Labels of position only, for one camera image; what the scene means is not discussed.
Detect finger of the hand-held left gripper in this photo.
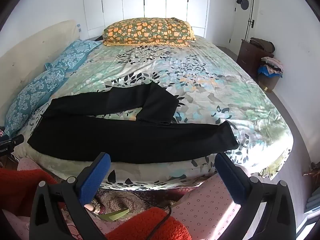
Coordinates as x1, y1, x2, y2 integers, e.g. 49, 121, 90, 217
9, 134, 25, 147

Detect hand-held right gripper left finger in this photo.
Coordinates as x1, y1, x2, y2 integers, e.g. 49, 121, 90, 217
29, 152, 112, 240

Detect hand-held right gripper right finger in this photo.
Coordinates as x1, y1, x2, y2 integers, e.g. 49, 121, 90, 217
214, 152, 297, 240

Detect black pants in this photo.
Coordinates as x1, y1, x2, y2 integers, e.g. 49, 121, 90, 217
27, 81, 239, 164

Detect person's left forearm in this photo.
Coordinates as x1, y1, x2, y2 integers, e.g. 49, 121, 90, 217
0, 167, 58, 217

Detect person's slippered foot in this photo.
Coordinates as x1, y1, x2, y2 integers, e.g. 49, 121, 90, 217
84, 199, 107, 215

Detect pink dotted cloth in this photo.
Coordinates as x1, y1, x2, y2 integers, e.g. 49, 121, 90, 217
17, 157, 50, 174
171, 166, 250, 232

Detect patterned rug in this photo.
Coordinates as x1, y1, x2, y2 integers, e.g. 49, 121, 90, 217
60, 187, 183, 220

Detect yellow-green flat object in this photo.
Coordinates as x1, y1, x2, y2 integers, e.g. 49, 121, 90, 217
100, 208, 130, 222

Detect blue patterned pillow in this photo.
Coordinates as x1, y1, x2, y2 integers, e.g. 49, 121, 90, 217
4, 67, 69, 137
45, 39, 102, 72

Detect person's red fuzzy sweater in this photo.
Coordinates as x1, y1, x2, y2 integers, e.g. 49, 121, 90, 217
106, 208, 185, 240

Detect dried brown plant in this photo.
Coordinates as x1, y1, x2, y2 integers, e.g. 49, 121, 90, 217
304, 162, 320, 179

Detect grey stacked items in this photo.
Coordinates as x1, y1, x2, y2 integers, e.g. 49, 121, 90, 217
306, 192, 320, 214

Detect cream padded headboard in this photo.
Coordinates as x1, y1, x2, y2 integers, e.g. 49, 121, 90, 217
0, 19, 80, 128

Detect floral leaf-print bedsheet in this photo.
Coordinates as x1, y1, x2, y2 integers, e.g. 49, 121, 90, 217
19, 36, 294, 189

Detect brown laundry basket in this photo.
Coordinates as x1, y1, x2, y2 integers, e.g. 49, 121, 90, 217
257, 72, 280, 92

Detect brown wooden nightstand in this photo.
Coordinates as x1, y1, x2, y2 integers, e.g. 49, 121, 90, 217
236, 39, 274, 74

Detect pile of pink clothes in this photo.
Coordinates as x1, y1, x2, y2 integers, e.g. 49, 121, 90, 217
261, 56, 284, 75

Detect brown bag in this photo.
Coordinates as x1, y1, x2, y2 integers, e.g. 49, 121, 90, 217
249, 37, 275, 53

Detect white door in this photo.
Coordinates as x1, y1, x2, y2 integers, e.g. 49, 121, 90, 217
229, 0, 262, 47

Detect orange floral folded quilt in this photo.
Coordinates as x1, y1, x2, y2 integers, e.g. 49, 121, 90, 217
102, 17, 197, 47

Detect white wardrobe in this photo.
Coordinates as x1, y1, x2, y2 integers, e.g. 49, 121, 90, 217
82, 0, 210, 39

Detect black cable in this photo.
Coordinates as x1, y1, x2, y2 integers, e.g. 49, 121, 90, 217
120, 189, 173, 240

